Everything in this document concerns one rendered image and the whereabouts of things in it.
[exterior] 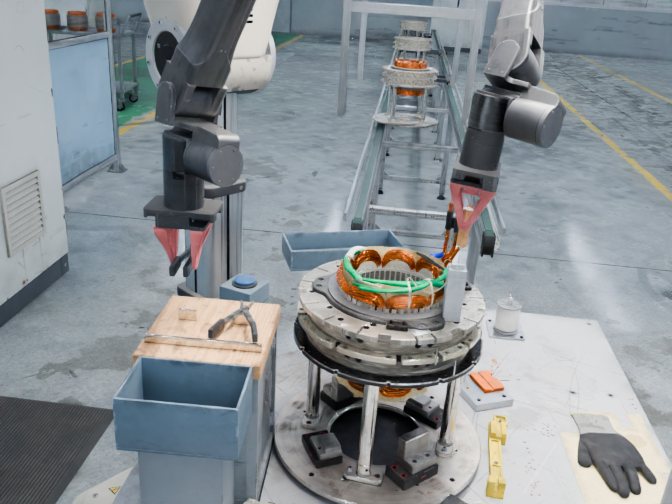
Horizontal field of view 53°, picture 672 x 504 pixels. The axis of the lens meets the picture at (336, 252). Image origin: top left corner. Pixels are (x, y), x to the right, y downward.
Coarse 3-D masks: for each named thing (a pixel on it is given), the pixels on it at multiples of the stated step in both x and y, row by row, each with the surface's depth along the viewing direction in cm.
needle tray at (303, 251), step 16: (288, 240) 149; (304, 240) 150; (320, 240) 151; (336, 240) 152; (352, 240) 153; (368, 240) 154; (384, 240) 155; (288, 256) 142; (304, 256) 140; (320, 256) 141; (336, 256) 142
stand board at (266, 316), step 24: (168, 312) 112; (216, 312) 113; (264, 312) 114; (192, 336) 105; (216, 336) 106; (240, 336) 106; (264, 336) 107; (192, 360) 99; (216, 360) 99; (240, 360) 100; (264, 360) 102
